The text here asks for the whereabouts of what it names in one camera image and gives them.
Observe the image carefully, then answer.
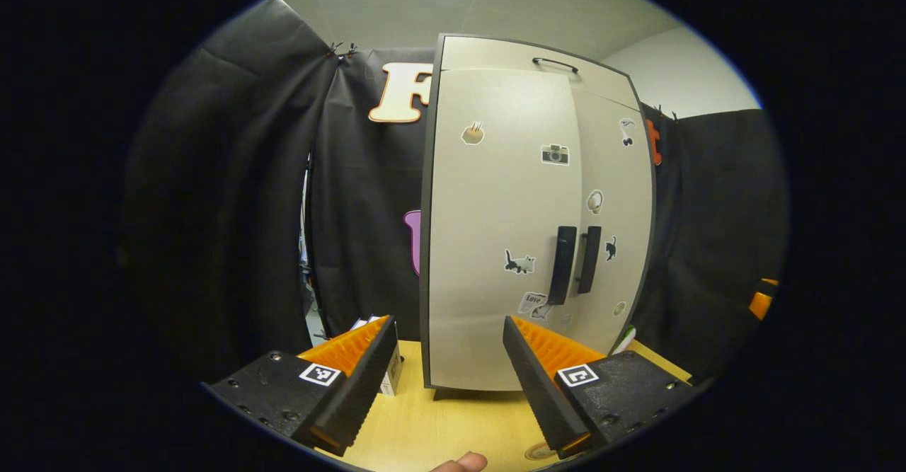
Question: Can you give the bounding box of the black drawer handle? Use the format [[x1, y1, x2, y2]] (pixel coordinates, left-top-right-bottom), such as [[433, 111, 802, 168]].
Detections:
[[532, 57, 580, 75]]

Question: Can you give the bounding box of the white cabinet drawer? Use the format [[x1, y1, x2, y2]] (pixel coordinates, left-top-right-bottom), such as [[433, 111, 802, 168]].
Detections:
[[439, 35, 639, 113]]

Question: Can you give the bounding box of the black door handle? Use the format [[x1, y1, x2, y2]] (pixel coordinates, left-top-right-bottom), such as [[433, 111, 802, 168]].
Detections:
[[547, 226, 578, 306], [576, 226, 602, 295]]

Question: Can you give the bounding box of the white and grey cabinet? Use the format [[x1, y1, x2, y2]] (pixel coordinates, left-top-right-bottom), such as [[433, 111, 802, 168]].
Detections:
[[419, 33, 658, 402]]

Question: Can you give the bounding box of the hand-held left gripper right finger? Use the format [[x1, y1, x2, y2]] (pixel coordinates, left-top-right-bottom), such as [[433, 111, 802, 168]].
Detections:
[[503, 316, 699, 461]]

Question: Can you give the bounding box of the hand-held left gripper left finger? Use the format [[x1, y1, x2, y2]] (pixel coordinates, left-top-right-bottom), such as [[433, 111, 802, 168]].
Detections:
[[204, 314, 400, 457]]

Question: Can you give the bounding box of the black backdrop cloth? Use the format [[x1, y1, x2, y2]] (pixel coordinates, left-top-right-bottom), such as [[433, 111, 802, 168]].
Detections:
[[124, 0, 791, 388]]

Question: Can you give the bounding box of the white cabinet door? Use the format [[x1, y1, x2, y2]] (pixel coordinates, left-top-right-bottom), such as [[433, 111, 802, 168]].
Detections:
[[428, 69, 585, 392], [570, 86, 654, 357]]

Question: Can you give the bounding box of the white cardboard box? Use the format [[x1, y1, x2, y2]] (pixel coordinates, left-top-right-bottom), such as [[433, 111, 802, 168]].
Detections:
[[350, 315, 405, 396]]

